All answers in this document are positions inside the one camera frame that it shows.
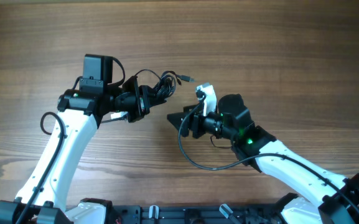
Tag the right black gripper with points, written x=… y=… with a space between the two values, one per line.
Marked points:
x=189 y=116

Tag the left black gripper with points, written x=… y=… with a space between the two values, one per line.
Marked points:
x=146 y=97

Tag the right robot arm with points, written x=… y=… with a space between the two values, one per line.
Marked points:
x=320 y=196

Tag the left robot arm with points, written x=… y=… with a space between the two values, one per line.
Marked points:
x=80 y=111

